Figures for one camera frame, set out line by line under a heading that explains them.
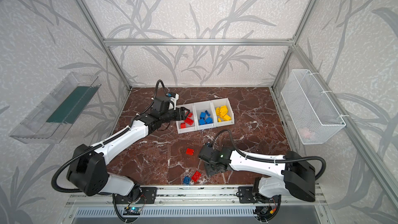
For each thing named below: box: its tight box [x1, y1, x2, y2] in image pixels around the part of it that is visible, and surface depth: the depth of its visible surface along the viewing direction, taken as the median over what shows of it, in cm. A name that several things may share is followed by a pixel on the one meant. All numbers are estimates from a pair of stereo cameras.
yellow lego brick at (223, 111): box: [219, 107, 228, 117], surface depth 102 cm
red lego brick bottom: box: [191, 170, 202, 182], surface depth 80 cm
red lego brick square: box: [185, 147, 195, 156], surface depth 88 cm
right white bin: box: [210, 97, 235, 128], surface depth 101 cm
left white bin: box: [175, 102, 198, 134], surface depth 96 cm
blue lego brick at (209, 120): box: [205, 116, 213, 124], surface depth 101 cm
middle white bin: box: [192, 100, 217, 131], surface depth 98 cm
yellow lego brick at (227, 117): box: [223, 114, 232, 121], surface depth 101 cm
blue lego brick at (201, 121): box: [199, 116, 206, 125], surface depth 100 cm
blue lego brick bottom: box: [182, 176, 191, 186], surface depth 79 cm
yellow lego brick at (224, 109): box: [219, 105, 229, 114], surface depth 102 cm
